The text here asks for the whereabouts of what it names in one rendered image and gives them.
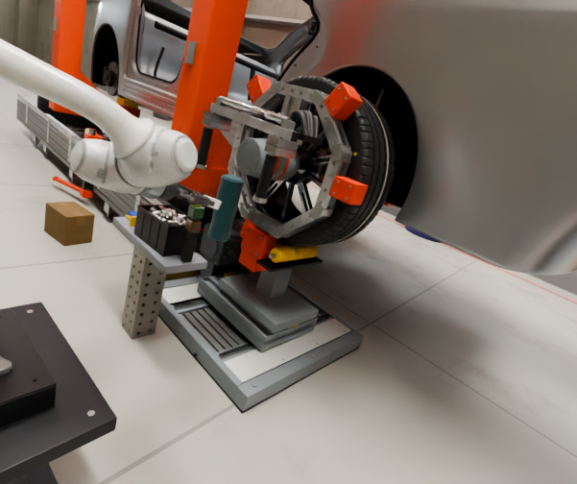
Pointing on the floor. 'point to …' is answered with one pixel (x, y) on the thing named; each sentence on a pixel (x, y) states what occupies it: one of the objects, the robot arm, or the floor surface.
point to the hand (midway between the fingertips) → (211, 202)
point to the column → (142, 297)
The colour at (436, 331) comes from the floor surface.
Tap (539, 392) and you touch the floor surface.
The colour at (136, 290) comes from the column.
